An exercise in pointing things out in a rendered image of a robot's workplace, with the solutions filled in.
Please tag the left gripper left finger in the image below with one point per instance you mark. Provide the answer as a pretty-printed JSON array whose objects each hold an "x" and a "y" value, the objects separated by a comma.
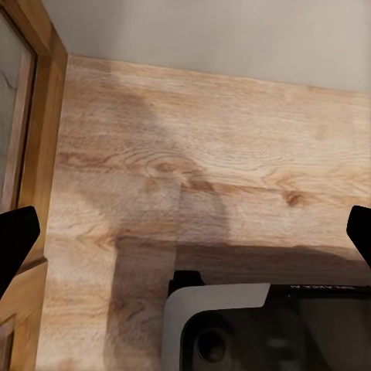
[{"x": 19, "y": 230}]

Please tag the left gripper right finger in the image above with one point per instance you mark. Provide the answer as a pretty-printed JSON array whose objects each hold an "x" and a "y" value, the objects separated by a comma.
[{"x": 359, "y": 230}]

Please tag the door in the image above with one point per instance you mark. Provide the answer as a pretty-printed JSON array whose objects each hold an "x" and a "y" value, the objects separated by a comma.
[{"x": 33, "y": 63}]

